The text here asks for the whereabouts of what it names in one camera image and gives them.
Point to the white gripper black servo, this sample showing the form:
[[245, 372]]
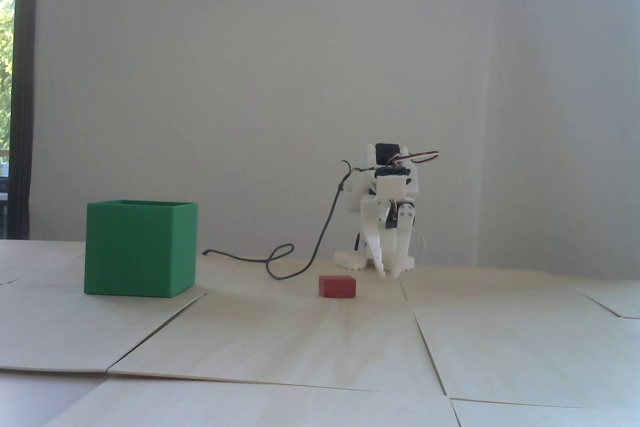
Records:
[[376, 217]]

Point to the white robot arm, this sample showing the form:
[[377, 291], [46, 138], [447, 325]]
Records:
[[350, 260]]

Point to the wrist camera on white mount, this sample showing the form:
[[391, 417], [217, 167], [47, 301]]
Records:
[[392, 185]]

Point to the green open box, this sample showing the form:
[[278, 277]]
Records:
[[130, 247]]

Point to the dark window frame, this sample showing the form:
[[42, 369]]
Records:
[[22, 96]]

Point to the red block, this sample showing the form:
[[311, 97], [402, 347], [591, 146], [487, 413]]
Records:
[[337, 287]]

